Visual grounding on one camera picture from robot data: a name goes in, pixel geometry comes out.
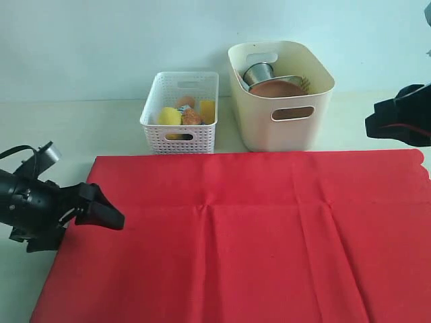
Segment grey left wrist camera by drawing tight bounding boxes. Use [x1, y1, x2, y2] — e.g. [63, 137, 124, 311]
[16, 141, 62, 178]

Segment yellow cheese wedge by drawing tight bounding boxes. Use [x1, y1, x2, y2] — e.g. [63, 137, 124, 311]
[199, 100, 216, 124]

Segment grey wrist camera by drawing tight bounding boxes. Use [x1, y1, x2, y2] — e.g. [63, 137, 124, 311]
[424, 3, 431, 26]
[16, 141, 62, 178]

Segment brown egg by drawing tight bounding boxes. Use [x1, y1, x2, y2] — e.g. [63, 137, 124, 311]
[175, 96, 195, 108]

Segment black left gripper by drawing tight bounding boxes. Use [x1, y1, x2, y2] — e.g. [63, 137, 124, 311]
[1, 170, 125, 253]

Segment brown round plate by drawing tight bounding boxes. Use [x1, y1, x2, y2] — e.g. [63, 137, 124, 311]
[248, 79, 314, 120]

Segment fried chicken piece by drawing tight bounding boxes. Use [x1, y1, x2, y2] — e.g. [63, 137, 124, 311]
[182, 108, 202, 125]

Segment pale green bowl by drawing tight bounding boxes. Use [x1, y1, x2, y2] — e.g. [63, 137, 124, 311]
[280, 75, 310, 92]

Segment red tablecloth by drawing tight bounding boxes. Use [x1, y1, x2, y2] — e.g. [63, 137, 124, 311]
[31, 149, 430, 322]

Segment stainless steel cup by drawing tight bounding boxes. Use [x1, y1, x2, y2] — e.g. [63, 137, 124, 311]
[243, 62, 274, 86]

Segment yellow lemon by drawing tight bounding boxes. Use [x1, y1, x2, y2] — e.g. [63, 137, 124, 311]
[158, 107, 182, 141]

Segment cream plastic bin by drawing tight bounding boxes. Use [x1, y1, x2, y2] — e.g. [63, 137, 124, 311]
[228, 41, 335, 151]

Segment white perforated basket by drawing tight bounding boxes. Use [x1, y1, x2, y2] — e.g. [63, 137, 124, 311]
[140, 71, 219, 154]

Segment blue white milk carton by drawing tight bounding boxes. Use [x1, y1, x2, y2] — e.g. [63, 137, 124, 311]
[177, 104, 191, 114]

